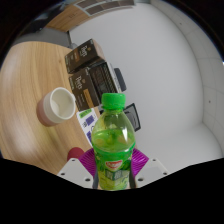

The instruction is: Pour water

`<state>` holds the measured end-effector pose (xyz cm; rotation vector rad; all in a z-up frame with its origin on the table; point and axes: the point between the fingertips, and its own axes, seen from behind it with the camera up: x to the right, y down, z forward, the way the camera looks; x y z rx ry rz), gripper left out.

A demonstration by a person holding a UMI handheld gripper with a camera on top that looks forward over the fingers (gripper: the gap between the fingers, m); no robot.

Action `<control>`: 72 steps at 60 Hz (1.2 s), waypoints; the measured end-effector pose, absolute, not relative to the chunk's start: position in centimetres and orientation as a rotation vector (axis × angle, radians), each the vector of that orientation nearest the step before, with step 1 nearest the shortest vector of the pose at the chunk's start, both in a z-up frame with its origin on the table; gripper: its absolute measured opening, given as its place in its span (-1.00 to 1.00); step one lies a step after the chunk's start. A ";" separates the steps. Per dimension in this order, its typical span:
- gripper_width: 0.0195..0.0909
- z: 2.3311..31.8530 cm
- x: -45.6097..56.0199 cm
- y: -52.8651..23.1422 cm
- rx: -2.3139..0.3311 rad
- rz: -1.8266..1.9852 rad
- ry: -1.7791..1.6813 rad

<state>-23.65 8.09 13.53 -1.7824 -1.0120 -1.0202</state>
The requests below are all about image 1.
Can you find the green drink bottle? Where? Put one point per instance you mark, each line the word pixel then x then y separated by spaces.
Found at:
pixel 114 143

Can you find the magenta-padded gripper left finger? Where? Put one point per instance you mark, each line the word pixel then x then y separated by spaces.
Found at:
pixel 75 170

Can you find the black mesh office chair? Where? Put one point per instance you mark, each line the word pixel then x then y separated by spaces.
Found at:
pixel 134 116

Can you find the wide dark brown carton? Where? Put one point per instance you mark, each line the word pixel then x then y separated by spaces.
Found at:
pixel 83 88

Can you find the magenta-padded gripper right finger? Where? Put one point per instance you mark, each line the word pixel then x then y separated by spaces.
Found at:
pixel 150 170

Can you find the pink and white cup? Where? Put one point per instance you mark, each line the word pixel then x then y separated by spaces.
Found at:
pixel 56 106

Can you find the small dark brown carton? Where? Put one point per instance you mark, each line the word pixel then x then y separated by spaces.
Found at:
pixel 83 55

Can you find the green and purple printed leaflet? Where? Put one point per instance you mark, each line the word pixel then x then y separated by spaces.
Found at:
pixel 87 125

